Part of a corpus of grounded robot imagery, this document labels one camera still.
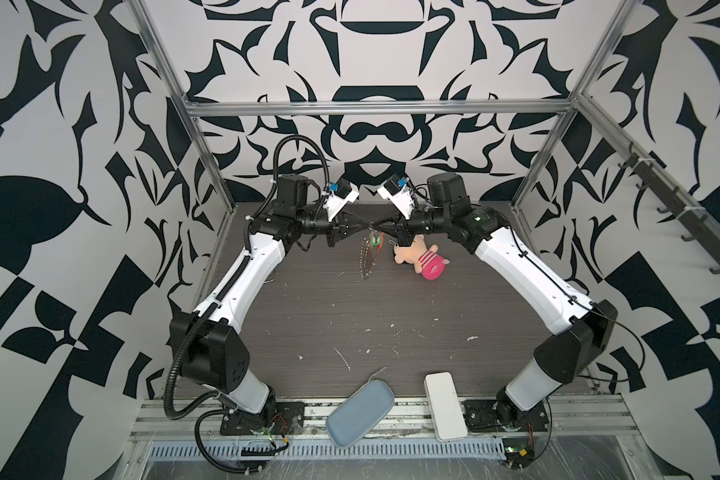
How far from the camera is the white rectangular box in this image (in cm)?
70

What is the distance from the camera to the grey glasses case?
0.71 metres

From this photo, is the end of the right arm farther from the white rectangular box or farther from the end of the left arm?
the white rectangular box

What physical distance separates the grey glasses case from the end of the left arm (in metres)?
0.39

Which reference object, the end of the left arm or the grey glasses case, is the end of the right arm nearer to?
the end of the left arm

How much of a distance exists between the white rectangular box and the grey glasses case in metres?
0.10

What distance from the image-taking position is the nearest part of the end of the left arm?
2.14 ft

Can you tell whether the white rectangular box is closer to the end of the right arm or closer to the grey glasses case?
the grey glasses case

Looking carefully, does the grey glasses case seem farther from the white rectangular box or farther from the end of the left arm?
the end of the left arm

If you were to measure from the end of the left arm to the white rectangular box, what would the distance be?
0.41 meters
